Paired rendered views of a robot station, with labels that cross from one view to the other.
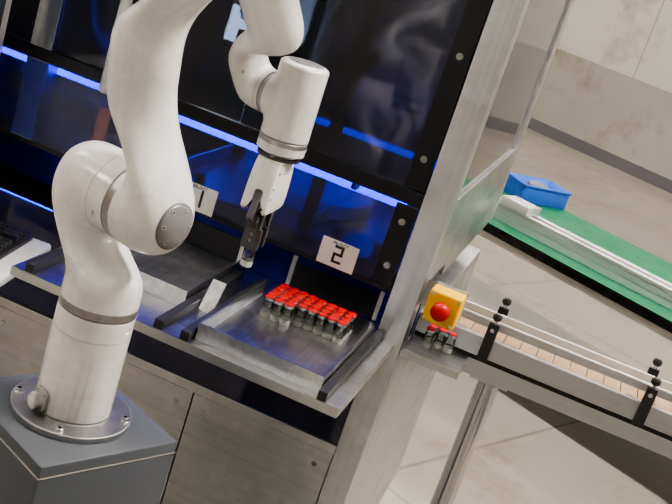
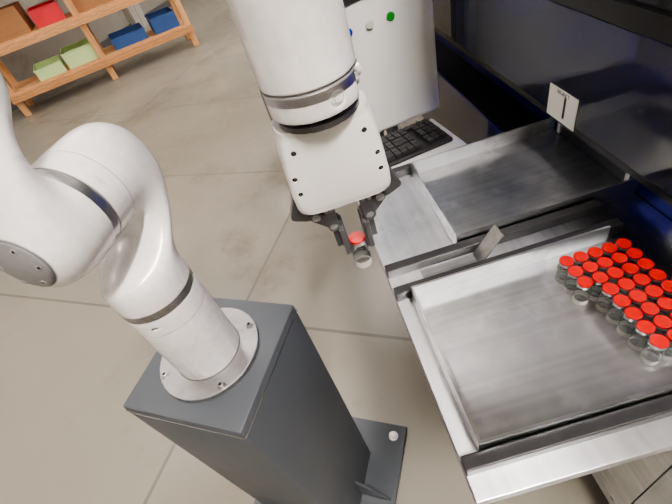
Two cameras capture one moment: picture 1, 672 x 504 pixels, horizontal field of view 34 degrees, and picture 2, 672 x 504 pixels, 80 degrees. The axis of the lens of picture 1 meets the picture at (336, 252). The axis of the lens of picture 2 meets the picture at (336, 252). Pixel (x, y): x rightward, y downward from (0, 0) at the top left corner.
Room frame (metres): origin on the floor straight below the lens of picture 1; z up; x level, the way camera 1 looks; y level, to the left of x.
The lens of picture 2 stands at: (1.71, -0.20, 1.45)
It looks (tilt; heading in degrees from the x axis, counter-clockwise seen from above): 44 degrees down; 80
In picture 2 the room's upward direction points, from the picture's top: 19 degrees counter-clockwise
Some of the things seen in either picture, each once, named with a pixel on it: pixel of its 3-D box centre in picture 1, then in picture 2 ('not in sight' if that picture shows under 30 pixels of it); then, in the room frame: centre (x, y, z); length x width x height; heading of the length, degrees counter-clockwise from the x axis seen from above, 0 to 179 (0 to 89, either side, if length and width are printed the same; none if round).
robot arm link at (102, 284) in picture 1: (102, 225); (119, 219); (1.53, 0.35, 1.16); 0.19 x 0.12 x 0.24; 58
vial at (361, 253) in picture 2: (248, 254); (360, 250); (1.80, 0.14, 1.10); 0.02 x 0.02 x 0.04
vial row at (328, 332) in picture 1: (305, 317); (612, 303); (2.10, 0.02, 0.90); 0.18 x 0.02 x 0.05; 77
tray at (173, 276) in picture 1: (166, 256); (510, 175); (2.20, 0.35, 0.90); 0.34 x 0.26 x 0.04; 168
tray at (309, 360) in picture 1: (289, 332); (552, 324); (2.02, 0.04, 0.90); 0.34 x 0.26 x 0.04; 167
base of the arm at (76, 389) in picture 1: (84, 359); (186, 324); (1.52, 0.32, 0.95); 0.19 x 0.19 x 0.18
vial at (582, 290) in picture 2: (286, 314); (582, 291); (2.09, 0.06, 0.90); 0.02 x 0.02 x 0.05
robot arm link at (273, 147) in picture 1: (282, 145); (314, 89); (1.80, 0.14, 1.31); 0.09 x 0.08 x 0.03; 168
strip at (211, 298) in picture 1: (202, 303); (460, 253); (1.99, 0.22, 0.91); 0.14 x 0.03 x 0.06; 168
